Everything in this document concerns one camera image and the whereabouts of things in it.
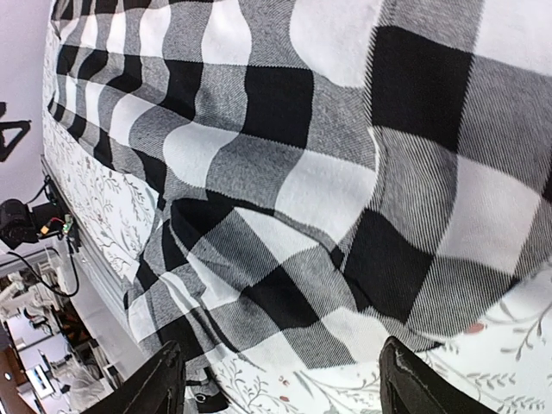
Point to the black white checkered shirt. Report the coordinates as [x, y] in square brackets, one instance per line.
[317, 235]

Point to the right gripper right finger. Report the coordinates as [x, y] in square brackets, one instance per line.
[409, 386]

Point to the floral patterned table mat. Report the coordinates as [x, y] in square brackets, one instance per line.
[503, 361]

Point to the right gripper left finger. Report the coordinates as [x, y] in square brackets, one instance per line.
[158, 386]

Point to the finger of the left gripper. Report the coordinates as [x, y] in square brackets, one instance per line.
[21, 127]

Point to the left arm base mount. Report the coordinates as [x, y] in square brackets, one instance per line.
[45, 216]

